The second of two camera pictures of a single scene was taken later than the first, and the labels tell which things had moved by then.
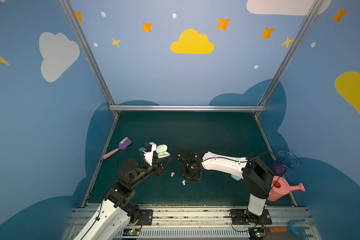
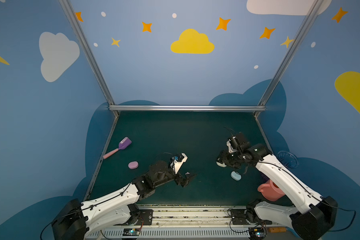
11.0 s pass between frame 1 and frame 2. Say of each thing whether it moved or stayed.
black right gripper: moved
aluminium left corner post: stayed
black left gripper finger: moved
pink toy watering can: stayed
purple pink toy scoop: stayed
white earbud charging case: moved
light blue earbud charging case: stayed
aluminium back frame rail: stayed
